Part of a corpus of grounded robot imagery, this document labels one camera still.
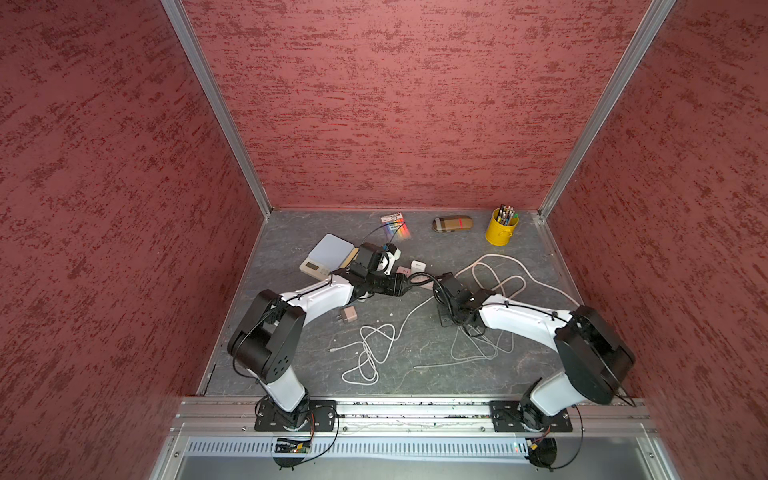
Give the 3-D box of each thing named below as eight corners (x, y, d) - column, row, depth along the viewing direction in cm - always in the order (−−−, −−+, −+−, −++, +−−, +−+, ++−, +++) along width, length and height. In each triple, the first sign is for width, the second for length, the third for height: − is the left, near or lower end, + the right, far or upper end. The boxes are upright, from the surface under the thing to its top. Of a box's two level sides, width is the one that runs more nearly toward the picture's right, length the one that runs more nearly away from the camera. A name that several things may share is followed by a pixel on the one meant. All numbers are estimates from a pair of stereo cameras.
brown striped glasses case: (433, 232, 117) (434, 226, 114) (431, 221, 121) (432, 215, 118) (472, 233, 117) (474, 226, 114) (469, 221, 121) (471, 215, 118)
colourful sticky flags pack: (388, 242, 114) (388, 238, 112) (380, 219, 121) (380, 216, 120) (410, 237, 116) (411, 233, 114) (400, 215, 123) (401, 211, 122)
